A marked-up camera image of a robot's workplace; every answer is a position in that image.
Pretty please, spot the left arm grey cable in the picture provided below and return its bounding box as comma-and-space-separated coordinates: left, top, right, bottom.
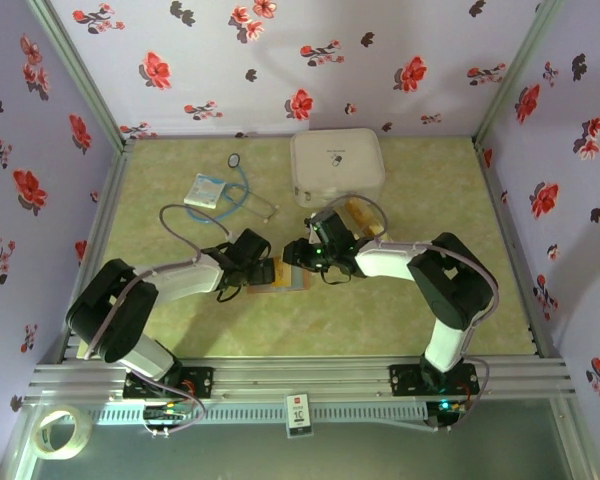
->
82, 202, 231, 361

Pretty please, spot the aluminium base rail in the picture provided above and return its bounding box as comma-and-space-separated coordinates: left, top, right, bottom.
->
22, 355, 579, 406

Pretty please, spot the white medicine box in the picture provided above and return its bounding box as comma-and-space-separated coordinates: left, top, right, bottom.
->
288, 128, 386, 209

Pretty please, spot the circuit board with coloured wires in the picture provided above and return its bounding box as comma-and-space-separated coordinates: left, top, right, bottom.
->
142, 382, 209, 440

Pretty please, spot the blue grey stethoscope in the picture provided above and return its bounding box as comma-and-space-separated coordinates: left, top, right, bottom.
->
187, 152, 281, 224

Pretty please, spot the gold credit card stack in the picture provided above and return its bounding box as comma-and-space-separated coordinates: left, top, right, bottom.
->
347, 197, 387, 235

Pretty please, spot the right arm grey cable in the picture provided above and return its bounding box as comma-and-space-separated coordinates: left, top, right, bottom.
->
309, 194, 501, 401

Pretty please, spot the white blue gauze packet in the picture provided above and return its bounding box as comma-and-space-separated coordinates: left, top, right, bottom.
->
183, 173, 227, 209

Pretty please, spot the brown card holder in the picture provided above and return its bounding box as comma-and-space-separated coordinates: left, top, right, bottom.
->
246, 256, 312, 295

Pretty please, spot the aluminium side rail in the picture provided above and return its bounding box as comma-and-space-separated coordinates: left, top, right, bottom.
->
57, 139, 137, 364
472, 137, 566, 360

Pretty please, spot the black white price tag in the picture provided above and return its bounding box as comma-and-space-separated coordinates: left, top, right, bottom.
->
285, 393, 311, 440

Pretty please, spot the circuit board with green light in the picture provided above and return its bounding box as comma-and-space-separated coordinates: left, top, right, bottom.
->
424, 397, 481, 434

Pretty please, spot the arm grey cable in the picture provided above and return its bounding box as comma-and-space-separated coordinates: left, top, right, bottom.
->
82, 202, 231, 361
309, 194, 501, 401

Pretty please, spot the aluminium frame post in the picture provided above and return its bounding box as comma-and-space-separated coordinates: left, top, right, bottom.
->
25, 0, 137, 151
472, 0, 567, 149

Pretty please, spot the grey slotted cable duct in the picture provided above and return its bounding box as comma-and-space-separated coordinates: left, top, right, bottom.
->
87, 402, 429, 424

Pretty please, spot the clear tape roll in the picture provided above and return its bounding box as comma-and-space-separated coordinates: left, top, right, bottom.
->
33, 405, 92, 461

